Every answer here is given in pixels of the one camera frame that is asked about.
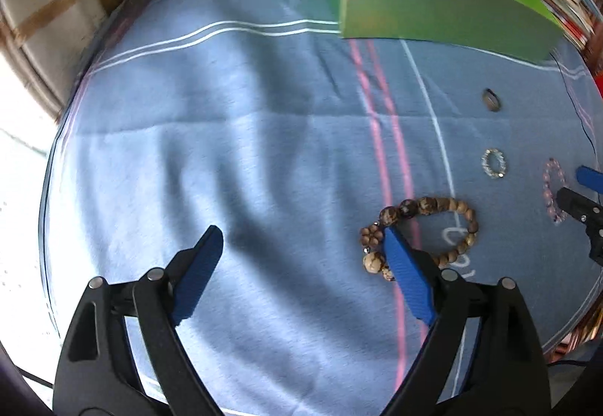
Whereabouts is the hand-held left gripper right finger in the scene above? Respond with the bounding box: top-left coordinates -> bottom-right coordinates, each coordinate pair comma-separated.
384,227 -> 552,416

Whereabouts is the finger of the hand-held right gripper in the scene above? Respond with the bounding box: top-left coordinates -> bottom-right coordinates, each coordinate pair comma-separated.
556,187 -> 603,267
575,165 -> 603,196

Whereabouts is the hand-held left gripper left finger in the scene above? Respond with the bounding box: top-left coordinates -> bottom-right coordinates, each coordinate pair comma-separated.
53,225 -> 224,416

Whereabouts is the pink bead bracelet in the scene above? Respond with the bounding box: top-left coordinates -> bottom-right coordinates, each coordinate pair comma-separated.
542,158 -> 569,225

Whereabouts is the brown patterned bead bracelet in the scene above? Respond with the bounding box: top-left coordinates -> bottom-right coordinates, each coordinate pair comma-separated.
360,195 -> 479,282

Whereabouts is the blue striped bedsheet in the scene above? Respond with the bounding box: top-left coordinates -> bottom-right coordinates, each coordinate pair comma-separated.
42,0 -> 603,416

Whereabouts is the black cable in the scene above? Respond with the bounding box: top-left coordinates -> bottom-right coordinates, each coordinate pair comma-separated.
552,55 -> 603,174

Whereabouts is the small clear crystal bead ring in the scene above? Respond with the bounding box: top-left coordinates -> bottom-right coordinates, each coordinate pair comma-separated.
481,148 -> 510,180

